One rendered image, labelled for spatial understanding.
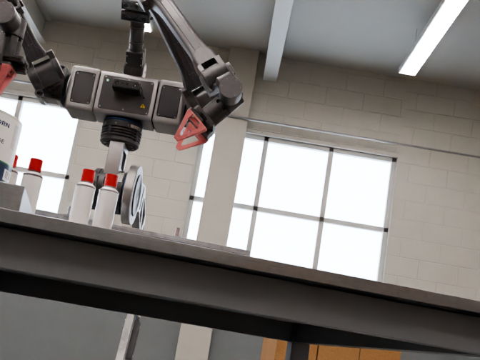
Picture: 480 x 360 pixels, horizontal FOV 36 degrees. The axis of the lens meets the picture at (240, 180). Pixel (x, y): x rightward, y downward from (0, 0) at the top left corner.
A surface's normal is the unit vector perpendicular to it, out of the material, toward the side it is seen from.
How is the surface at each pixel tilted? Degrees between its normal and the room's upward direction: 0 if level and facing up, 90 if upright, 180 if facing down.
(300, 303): 90
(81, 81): 90
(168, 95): 90
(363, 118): 90
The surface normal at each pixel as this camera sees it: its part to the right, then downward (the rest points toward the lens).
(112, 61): 0.03, -0.22
